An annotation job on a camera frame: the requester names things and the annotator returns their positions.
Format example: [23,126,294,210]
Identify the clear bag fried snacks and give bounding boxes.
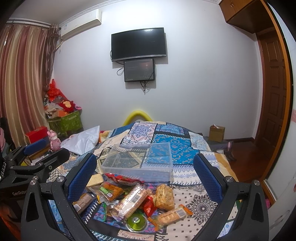
[89,181,124,204]

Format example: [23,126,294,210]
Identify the brown cake bar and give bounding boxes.
[72,193,95,214]

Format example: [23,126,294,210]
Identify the red chip bag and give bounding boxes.
[105,173,144,186]

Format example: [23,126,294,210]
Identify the peanut brittle block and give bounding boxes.
[155,184,175,211]

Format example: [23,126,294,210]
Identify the long biscuit pack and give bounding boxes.
[111,184,152,221]

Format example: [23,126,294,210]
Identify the red foil snack packet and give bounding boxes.
[139,194,157,217]

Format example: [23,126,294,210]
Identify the green jelly cup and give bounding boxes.
[126,213,147,232]

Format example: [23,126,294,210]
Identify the pink pig figurine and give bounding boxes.
[47,130,61,151]

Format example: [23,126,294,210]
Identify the red gift box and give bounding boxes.
[25,126,48,144]

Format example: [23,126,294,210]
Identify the white plastic bag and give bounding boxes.
[61,126,100,155]

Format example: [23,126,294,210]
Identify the green storage box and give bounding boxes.
[48,111,83,137]

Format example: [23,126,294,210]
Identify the small cardboard box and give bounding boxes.
[209,125,225,143]

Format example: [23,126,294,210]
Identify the red decorations pile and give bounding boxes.
[44,79,82,119]

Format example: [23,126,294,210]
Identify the clear plastic storage bin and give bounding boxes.
[101,143,173,182]

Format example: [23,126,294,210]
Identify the patchwork patterned bedspread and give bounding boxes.
[49,121,234,240]

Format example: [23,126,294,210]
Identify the yellow foam tube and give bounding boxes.
[123,110,152,126]

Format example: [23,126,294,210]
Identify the brown wooden door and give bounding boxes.
[256,30,287,159]

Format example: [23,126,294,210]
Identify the striped brown curtain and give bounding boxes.
[1,24,59,146]

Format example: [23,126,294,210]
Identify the white air conditioner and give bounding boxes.
[61,9,102,41]

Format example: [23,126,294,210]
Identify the wooden overhead cabinet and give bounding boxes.
[219,0,273,34]

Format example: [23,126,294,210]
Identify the television cables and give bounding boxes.
[109,49,156,95]

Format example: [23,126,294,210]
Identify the small dark wall monitor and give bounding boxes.
[123,58,155,82]

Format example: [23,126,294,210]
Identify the black wall television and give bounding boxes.
[111,28,167,62]

